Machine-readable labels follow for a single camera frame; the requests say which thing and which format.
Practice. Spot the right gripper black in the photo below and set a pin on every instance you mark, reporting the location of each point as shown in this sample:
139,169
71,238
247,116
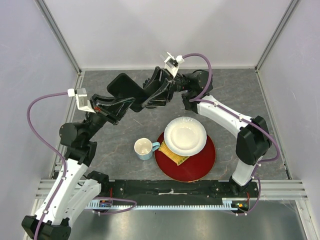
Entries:
160,98

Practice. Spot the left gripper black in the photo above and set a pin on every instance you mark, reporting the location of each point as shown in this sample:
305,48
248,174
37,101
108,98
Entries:
106,106

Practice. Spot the black case smartphone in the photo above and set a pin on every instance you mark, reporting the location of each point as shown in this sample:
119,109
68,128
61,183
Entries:
123,87

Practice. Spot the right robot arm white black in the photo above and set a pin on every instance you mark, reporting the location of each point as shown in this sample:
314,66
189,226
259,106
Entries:
252,136

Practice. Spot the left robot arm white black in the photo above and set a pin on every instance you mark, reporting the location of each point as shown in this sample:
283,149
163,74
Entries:
61,208

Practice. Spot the light blue mug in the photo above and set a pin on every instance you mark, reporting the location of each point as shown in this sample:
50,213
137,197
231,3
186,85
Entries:
144,148

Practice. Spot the white paper plate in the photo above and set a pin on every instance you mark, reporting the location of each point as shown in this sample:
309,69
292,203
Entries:
185,136

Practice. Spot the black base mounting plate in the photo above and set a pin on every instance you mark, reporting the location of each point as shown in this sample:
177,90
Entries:
174,193

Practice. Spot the red round tray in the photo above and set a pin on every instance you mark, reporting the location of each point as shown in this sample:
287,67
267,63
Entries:
192,169

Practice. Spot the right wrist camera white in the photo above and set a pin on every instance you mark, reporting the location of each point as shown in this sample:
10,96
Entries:
171,64

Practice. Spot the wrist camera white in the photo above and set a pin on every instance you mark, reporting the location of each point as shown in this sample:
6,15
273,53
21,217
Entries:
171,64
81,98

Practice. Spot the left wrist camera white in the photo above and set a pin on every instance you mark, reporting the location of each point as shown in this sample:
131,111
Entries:
81,98

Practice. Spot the blue cable duct rail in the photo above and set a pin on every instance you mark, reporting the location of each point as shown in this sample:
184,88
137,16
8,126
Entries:
100,205

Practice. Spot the aluminium frame profile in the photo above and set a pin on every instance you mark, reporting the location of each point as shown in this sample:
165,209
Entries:
288,189

